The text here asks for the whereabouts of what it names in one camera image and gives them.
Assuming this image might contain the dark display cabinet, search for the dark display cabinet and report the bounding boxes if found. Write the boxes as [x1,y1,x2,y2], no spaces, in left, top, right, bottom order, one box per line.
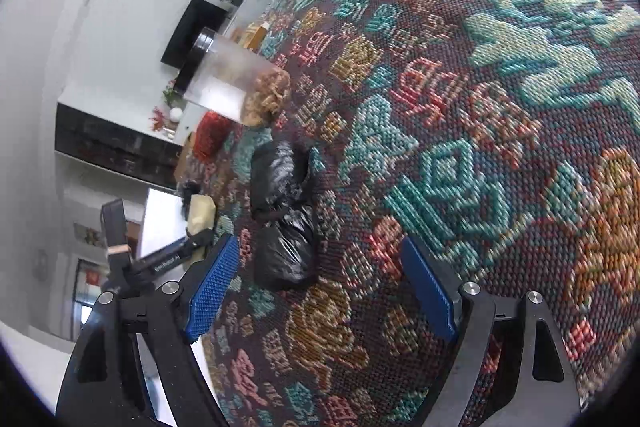
[55,103,185,184]

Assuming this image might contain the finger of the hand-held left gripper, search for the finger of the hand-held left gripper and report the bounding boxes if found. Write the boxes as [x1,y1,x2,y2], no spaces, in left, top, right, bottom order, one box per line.
[184,229,215,258]

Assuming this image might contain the black plastic bag bundle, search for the black plastic bag bundle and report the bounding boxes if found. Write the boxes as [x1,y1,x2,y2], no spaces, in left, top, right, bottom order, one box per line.
[248,139,318,292]

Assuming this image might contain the leafy green plant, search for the leafy green plant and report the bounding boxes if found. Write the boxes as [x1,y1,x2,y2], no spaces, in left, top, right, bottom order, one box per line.
[162,79,186,108]

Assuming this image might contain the flat cardboard box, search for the flat cardboard box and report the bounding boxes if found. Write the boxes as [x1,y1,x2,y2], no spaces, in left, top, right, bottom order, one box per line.
[242,21,273,52]

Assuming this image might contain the red flower arrangement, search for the red flower arrangement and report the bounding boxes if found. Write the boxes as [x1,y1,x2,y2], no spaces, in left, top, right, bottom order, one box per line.
[149,106,171,132]

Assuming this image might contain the clear plastic jar black lid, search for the clear plastic jar black lid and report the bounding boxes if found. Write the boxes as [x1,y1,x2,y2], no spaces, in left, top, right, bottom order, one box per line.
[177,27,293,128]

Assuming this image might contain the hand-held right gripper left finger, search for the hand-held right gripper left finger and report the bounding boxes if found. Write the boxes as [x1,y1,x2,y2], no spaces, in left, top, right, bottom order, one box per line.
[55,234,241,427]

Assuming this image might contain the patterned woven blanket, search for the patterned woven blanket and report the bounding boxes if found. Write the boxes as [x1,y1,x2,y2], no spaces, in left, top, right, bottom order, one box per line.
[200,0,640,427]

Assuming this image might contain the orange knitted scarf bundle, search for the orange knitted scarf bundle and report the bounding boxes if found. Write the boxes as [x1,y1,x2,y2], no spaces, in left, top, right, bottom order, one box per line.
[194,111,233,162]

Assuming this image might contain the white board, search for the white board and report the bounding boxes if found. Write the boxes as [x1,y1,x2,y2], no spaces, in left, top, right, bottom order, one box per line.
[137,187,193,263]

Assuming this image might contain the beige cloth bundle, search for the beige cloth bundle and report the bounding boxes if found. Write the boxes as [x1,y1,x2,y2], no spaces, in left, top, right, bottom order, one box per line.
[187,194,217,233]

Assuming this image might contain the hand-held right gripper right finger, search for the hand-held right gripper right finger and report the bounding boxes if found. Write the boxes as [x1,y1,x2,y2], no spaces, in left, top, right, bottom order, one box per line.
[400,234,583,427]

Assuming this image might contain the tan knitted cloth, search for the tan knitted cloth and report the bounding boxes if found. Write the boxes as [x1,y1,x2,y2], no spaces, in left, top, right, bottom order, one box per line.
[242,68,292,128]

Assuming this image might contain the black television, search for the black television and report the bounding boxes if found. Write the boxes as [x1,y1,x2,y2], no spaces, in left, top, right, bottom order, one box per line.
[161,0,230,68]

